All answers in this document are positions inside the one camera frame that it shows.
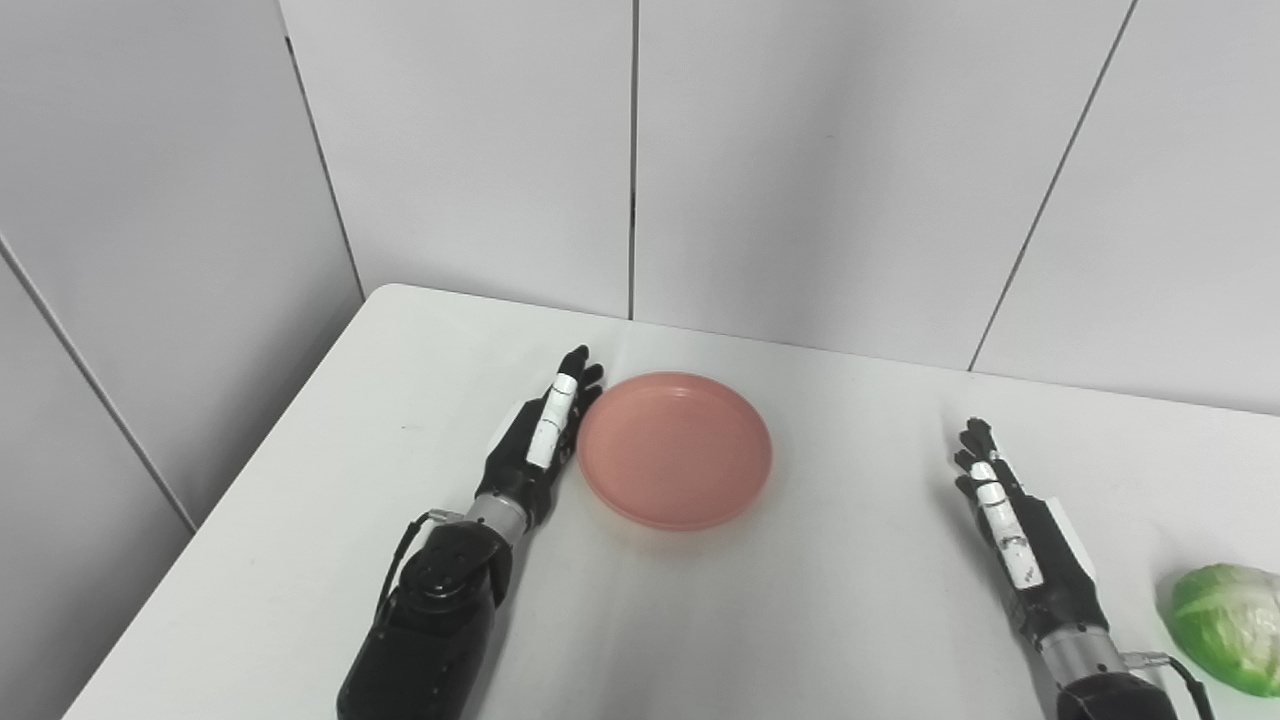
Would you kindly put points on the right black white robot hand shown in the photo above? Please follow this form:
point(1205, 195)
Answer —
point(1020, 540)

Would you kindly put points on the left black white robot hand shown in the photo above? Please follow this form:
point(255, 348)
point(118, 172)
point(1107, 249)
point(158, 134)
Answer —
point(540, 440)

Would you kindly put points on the pink plate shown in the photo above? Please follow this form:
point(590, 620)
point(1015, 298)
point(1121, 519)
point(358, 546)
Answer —
point(674, 450)

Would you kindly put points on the green white cabbage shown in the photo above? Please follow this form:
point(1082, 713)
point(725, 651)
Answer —
point(1228, 628)

